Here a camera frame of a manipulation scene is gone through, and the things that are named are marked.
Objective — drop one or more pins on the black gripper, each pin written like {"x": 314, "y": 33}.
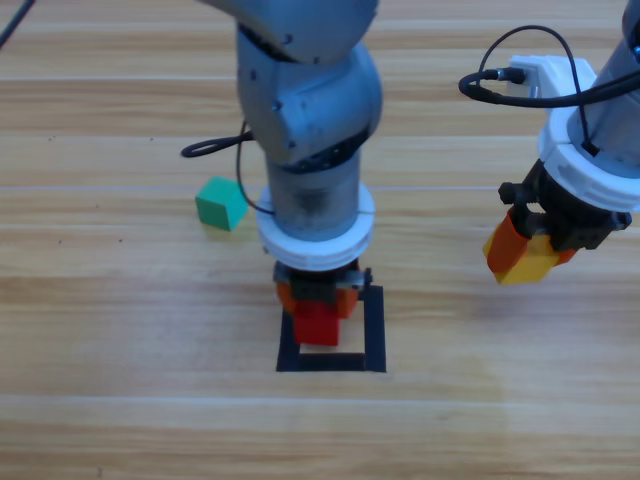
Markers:
{"x": 315, "y": 285}
{"x": 570, "y": 225}

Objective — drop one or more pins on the yellow cube block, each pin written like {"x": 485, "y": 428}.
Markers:
{"x": 532, "y": 265}

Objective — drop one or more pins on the red cube block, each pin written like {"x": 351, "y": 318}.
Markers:
{"x": 317, "y": 327}

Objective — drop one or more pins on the green cube block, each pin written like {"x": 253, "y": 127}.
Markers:
{"x": 220, "y": 205}

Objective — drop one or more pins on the black tape square outline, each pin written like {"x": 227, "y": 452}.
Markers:
{"x": 375, "y": 340}

